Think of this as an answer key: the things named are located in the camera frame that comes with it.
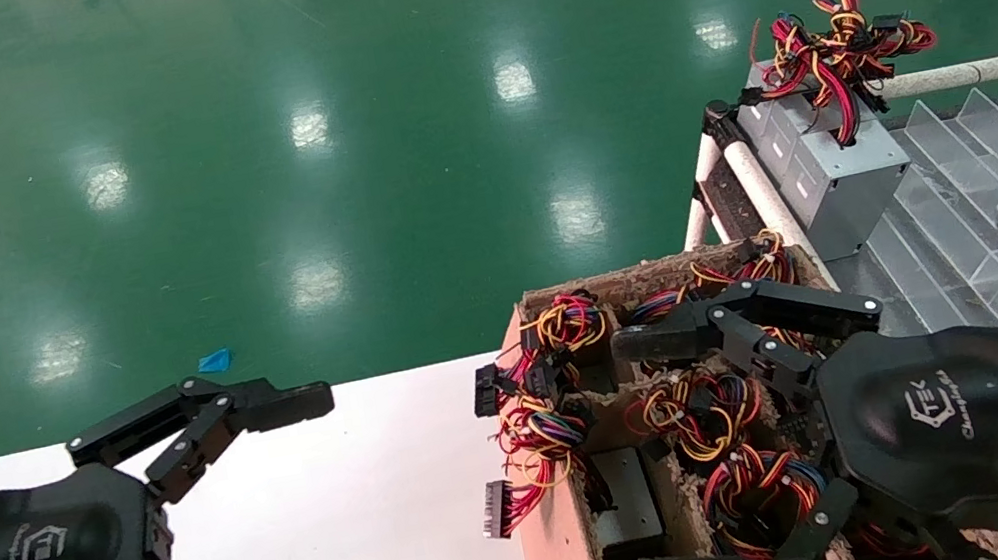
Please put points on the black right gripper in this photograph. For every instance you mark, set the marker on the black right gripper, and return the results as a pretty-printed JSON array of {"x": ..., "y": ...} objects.
[{"x": 948, "y": 418}]

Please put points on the blue scrap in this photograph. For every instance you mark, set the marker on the blue scrap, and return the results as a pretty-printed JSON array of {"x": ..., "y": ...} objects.
[{"x": 215, "y": 362}]

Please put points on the brown cardboard divider box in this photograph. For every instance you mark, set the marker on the brown cardboard divider box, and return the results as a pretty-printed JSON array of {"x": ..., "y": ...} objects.
[{"x": 555, "y": 554}]

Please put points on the black pipe joint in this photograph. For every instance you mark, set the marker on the black pipe joint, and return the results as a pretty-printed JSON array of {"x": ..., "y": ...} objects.
[{"x": 721, "y": 121}]

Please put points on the long white rack pipe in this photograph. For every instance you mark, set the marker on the long white rack pipe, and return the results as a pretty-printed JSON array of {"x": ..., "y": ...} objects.
[{"x": 981, "y": 71}]

